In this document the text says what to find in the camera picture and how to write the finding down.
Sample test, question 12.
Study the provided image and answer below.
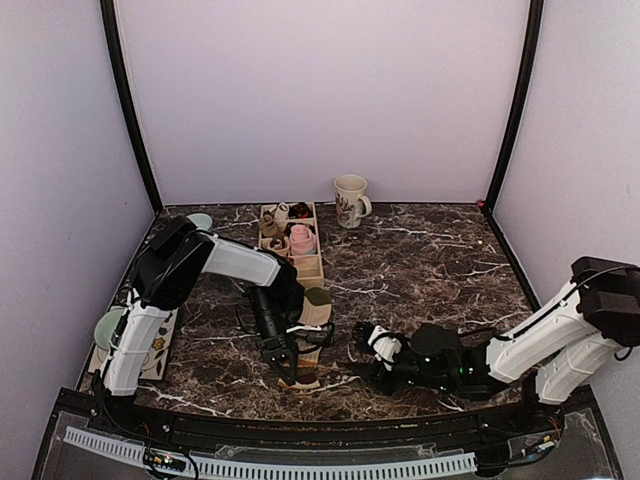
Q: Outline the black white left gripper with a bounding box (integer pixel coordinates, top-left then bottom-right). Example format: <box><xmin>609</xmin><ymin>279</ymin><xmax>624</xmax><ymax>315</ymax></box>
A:
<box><xmin>249</xmin><ymin>288</ymin><xmax>299</xmax><ymax>387</ymax></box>

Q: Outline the cream olive striped sock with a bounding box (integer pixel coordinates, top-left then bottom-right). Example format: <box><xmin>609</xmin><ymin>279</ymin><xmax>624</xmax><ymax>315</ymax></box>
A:
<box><xmin>278</xmin><ymin>287</ymin><xmax>333</xmax><ymax>390</ymax></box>

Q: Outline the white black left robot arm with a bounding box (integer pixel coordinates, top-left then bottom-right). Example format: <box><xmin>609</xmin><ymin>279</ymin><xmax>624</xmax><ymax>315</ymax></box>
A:
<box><xmin>94</xmin><ymin>216</ymin><xmax>335</xmax><ymax>436</ymax></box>

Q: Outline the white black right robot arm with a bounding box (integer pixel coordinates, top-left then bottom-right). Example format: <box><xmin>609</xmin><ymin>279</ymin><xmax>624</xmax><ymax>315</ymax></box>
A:
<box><xmin>352</xmin><ymin>256</ymin><xmax>639</xmax><ymax>434</ymax></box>

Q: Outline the cream green rolled sock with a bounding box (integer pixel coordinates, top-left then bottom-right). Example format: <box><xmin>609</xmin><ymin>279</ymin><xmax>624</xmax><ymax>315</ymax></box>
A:
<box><xmin>264</xmin><ymin>237</ymin><xmax>290</xmax><ymax>258</ymax></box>

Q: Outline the pink rolled sock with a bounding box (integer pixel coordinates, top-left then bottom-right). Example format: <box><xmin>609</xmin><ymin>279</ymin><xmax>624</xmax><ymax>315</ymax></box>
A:
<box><xmin>289</xmin><ymin>229</ymin><xmax>317</xmax><ymax>256</ymax></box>

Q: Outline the floral patterned tile coaster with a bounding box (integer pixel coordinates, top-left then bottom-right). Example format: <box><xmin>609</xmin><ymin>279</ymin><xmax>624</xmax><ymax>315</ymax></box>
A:
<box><xmin>87</xmin><ymin>309</ymin><xmax>180</xmax><ymax>380</ymax></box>

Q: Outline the wooden compartment organizer box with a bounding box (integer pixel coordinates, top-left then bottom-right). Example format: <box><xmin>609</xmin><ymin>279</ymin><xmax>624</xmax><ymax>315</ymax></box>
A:
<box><xmin>258</xmin><ymin>202</ymin><xmax>325</xmax><ymax>288</ymax></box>

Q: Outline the beige rolled sock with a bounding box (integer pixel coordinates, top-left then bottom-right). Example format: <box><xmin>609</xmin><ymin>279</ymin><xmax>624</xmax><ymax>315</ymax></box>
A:
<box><xmin>259</xmin><ymin>212</ymin><xmax>284</xmax><ymax>238</ymax></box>

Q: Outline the white ribbed rolled sock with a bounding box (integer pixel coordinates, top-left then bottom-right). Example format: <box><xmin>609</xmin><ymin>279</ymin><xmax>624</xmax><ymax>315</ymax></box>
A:
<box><xmin>273</xmin><ymin>202</ymin><xmax>290</xmax><ymax>222</ymax></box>

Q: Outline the black red rolled sock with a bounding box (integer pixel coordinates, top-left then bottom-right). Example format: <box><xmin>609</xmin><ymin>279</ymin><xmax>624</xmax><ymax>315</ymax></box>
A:
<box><xmin>288</xmin><ymin>202</ymin><xmax>313</xmax><ymax>219</ymax></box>

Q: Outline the light blue ceramic bowl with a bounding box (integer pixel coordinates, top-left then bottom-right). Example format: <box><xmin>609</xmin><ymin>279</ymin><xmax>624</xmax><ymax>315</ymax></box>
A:
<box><xmin>187</xmin><ymin>213</ymin><xmax>213</xmax><ymax>230</ymax></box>

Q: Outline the seashell coral ceramic mug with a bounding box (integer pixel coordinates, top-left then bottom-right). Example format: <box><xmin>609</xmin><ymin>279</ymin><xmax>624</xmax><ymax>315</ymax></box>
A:
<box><xmin>334</xmin><ymin>174</ymin><xmax>372</xmax><ymax>229</ymax></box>

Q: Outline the small green cup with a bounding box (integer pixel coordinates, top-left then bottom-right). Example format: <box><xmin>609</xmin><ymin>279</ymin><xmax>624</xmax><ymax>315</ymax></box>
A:
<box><xmin>94</xmin><ymin>306</ymin><xmax>126</xmax><ymax>350</ymax></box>

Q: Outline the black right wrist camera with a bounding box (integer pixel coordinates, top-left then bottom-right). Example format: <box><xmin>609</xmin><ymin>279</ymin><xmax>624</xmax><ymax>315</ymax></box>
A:
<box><xmin>410</xmin><ymin>323</ymin><xmax>463</xmax><ymax>369</ymax></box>

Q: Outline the white slotted cable duct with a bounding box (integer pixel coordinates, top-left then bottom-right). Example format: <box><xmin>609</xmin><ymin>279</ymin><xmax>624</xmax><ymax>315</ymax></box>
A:
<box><xmin>62</xmin><ymin>426</ymin><xmax>478</xmax><ymax>479</ymax></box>

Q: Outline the black front frame rail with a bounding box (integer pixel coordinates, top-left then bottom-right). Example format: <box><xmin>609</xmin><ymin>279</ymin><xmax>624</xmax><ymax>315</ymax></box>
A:
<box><xmin>54</xmin><ymin>387</ymin><xmax>596</xmax><ymax>454</ymax></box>

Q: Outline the black right corner post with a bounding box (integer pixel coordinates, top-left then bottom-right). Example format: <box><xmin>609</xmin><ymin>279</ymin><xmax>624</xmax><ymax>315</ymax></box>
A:
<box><xmin>483</xmin><ymin>0</ymin><xmax>545</xmax><ymax>216</ymax></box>

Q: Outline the black corner post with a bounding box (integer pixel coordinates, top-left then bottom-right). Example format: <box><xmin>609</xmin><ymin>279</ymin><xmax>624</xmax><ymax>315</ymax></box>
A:
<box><xmin>99</xmin><ymin>0</ymin><xmax>164</xmax><ymax>215</ymax></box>
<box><xmin>483</xmin><ymin>0</ymin><xmax>545</xmax><ymax>216</ymax></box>

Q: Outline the black left corner post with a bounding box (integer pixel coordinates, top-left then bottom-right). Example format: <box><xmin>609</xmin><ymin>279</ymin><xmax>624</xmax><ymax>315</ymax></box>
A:
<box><xmin>99</xmin><ymin>0</ymin><xmax>164</xmax><ymax>215</ymax></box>

